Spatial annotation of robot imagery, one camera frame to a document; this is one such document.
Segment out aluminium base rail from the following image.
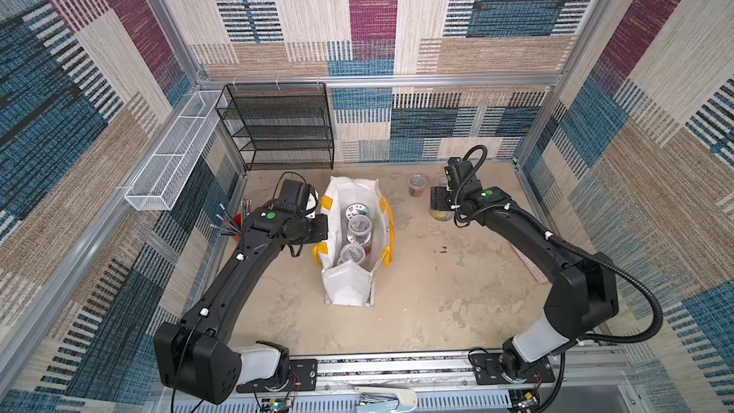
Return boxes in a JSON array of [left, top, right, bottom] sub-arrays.
[[145, 345, 652, 412]]

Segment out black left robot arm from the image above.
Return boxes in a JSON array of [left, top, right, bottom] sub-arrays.
[[154, 202, 329, 405]]

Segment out pink calculator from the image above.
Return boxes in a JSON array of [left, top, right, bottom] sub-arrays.
[[512, 245, 550, 284]]

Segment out clear seed jar dark contents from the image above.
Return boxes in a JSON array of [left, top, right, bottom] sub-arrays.
[[346, 214, 373, 247]]

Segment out white handle tool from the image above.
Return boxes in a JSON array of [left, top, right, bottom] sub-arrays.
[[354, 385, 419, 413]]

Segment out red metal pencil bucket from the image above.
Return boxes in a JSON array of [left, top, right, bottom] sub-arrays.
[[232, 213, 242, 243]]

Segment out clear seed jar purple contents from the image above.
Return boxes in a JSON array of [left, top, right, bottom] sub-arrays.
[[336, 243, 367, 265]]

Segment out white wire mesh basket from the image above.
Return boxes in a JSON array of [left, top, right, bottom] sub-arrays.
[[125, 91, 220, 211]]

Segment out bundle of coloured pencils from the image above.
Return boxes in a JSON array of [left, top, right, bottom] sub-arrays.
[[210, 197, 252, 240]]

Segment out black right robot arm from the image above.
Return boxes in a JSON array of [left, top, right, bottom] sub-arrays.
[[430, 187, 619, 378]]

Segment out green label seed jar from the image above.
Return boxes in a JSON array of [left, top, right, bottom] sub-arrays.
[[429, 210, 454, 222]]

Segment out white canvas tote bag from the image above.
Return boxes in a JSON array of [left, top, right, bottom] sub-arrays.
[[313, 176, 396, 307]]

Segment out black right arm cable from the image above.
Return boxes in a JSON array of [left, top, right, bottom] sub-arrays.
[[452, 144, 664, 345]]

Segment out clear plastic seed jar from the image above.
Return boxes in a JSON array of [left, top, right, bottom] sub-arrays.
[[407, 174, 427, 198]]

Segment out black wire mesh shelf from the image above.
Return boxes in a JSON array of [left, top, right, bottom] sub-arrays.
[[217, 82, 336, 171]]

